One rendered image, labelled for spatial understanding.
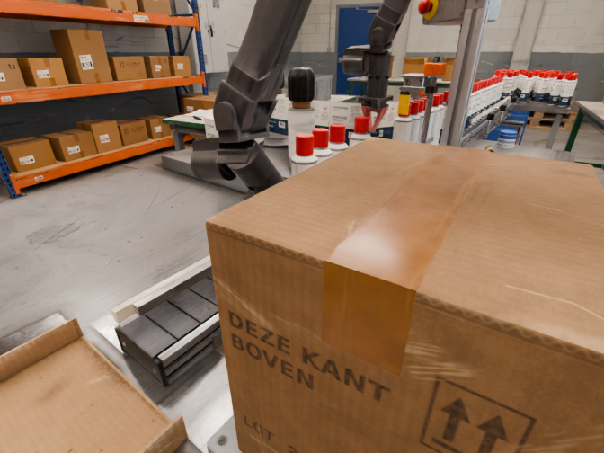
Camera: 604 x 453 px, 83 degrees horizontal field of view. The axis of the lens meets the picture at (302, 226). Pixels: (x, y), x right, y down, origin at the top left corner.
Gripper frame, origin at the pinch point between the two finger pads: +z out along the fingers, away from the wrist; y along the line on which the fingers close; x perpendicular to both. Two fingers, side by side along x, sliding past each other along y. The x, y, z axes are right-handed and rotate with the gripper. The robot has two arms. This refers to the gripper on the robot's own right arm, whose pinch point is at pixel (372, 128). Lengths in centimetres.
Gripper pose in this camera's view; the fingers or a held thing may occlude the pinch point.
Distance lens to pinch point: 105.6
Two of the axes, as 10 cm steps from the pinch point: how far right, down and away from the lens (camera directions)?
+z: -0.2, 8.8, 4.8
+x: 8.1, 3.0, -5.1
